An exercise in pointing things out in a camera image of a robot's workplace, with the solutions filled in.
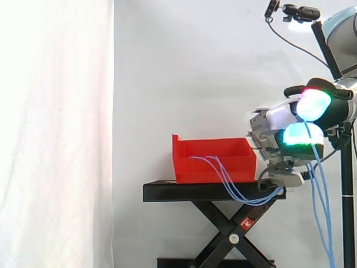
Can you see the black oval webcam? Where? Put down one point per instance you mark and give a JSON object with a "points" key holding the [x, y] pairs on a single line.
{"points": [[308, 13]]}

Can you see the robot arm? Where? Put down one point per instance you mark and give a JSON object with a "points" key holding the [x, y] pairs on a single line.
{"points": [[344, 42]]}

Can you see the black ball joint mount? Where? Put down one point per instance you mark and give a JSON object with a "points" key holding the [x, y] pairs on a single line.
{"points": [[288, 12]]}

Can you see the small black camera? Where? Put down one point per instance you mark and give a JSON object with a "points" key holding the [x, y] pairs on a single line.
{"points": [[272, 8]]}

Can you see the thin black camera rod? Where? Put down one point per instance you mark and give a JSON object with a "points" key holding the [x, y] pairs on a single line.
{"points": [[326, 50]]}

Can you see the black stand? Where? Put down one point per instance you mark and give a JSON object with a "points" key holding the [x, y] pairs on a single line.
{"points": [[195, 192]]}

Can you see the thick black pole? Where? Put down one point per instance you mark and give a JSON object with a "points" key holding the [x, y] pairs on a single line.
{"points": [[348, 223]]}

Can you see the red bin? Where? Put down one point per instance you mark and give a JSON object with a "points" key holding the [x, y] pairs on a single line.
{"points": [[212, 148]]}

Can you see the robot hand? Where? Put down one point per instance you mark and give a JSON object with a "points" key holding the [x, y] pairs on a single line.
{"points": [[279, 118]]}

